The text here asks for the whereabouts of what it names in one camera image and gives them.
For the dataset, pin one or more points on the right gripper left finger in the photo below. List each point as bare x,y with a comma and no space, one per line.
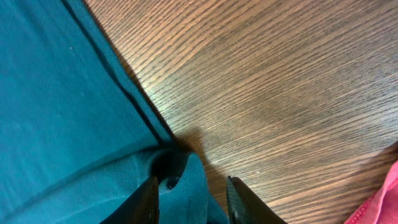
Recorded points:
141,207

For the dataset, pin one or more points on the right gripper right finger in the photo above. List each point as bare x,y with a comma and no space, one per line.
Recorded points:
245,207

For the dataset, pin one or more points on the blue polo shirt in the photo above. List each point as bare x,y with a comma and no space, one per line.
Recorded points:
77,135

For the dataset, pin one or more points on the red and white jersey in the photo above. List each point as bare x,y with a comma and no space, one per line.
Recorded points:
381,207

